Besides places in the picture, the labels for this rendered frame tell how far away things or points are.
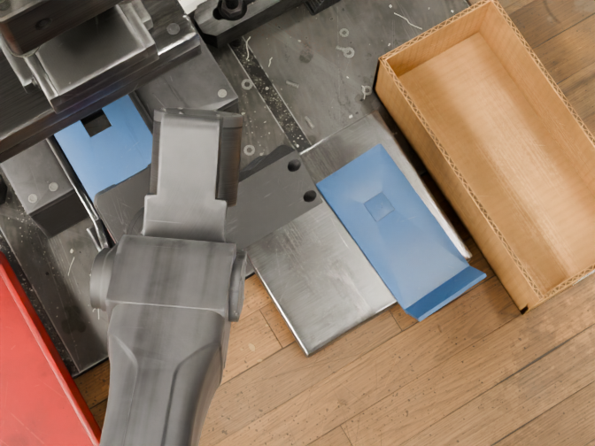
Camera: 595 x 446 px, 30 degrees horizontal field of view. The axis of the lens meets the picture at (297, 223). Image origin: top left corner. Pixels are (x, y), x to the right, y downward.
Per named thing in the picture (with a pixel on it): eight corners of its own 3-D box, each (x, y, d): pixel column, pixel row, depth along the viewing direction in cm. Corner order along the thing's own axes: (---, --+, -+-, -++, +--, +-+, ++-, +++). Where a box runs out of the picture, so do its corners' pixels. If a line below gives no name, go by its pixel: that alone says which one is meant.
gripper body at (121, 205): (168, 151, 81) (186, 165, 74) (232, 268, 84) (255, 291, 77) (89, 195, 80) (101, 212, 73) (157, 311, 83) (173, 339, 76)
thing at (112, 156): (119, 249, 90) (114, 240, 87) (32, 96, 94) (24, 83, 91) (194, 206, 91) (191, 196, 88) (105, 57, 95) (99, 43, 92)
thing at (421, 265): (415, 327, 95) (420, 321, 93) (315, 185, 99) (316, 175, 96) (481, 283, 97) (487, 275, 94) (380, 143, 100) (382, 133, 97)
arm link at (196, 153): (133, 103, 74) (96, 116, 62) (262, 114, 74) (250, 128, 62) (124, 272, 76) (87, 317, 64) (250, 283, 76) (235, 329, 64)
